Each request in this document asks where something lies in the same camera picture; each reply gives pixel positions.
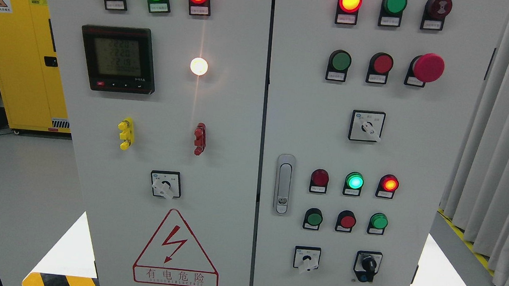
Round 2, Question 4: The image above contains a lower left green push button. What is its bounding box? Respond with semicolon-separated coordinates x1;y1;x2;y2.
302;208;323;231

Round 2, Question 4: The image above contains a green push button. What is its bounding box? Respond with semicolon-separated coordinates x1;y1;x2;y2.
325;50;352;82
366;213;388;235
302;208;323;231

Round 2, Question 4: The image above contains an upper green push button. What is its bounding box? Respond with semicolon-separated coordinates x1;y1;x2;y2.
325;50;352;82

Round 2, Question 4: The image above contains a lower red push button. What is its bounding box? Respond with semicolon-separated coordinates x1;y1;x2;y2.
335;210;356;233

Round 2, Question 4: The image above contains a red push button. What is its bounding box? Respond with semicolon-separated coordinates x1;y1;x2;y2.
365;52;394;85
335;210;356;233

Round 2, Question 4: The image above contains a lower right green push button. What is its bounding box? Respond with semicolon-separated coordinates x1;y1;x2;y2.
366;213;388;235

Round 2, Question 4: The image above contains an upper red push button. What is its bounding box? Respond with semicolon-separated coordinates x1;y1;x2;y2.
365;52;394;85

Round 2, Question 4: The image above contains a red mushroom emergency stop button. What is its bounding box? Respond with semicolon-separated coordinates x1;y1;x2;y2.
403;53;445;87

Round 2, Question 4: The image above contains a red terminal connector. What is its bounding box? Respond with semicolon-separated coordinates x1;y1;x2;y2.
194;122;206;156

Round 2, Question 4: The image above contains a dark red indicator lamp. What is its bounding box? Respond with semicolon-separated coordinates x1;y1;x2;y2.
308;169;330;194

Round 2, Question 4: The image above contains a white lit indicator lamp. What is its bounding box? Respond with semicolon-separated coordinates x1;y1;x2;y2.
190;57;209;76

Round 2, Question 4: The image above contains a lit green indicator lamp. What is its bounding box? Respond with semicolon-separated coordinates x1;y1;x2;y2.
342;172;364;197

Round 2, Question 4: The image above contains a left grey cabinet door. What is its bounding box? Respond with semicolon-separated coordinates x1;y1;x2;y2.
48;0;272;286

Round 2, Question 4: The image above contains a grey cabinet door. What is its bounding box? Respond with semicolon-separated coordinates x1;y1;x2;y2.
48;0;272;286
252;0;509;286

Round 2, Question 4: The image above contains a right grey cabinet door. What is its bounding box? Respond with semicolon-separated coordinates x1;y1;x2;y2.
252;0;509;286

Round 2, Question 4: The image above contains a yellow terminal connector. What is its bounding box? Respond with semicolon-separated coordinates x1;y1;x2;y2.
117;117;135;150

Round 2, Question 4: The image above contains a lit red indicator lamp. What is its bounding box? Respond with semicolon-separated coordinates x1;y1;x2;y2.
375;174;399;199

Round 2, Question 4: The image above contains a red electric hazard warning sticker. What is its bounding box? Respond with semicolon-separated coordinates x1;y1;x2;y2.
133;208;219;286

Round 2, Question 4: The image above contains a black digital power meter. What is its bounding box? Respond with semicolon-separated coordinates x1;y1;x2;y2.
81;24;155;95

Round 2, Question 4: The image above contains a red indicator lamp top right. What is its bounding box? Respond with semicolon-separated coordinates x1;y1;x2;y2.
334;0;363;26

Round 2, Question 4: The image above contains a dark green lamp top right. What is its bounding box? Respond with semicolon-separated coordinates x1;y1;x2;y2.
377;0;408;27

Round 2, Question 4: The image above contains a dark red buzzer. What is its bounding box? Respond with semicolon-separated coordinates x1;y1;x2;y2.
420;0;453;31

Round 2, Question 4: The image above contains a yellow black floor tape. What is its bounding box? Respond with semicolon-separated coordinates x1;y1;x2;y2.
431;209;495;286

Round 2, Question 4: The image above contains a yellow safety cabinet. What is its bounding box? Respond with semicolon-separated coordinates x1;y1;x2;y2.
0;0;70;134

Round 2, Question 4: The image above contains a silver door lock handle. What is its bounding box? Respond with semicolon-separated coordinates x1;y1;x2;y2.
273;154;295;214

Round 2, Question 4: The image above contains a left door selector switch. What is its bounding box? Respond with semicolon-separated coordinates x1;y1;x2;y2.
150;170;182;200

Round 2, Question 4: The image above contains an upper right selector switch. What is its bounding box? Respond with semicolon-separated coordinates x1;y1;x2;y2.
348;110;386;143

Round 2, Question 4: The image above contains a lower white selector switch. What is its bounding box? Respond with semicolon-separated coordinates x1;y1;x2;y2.
292;246;322;274

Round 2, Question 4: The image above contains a black knob selector switch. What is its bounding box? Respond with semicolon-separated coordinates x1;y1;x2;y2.
353;250;383;283

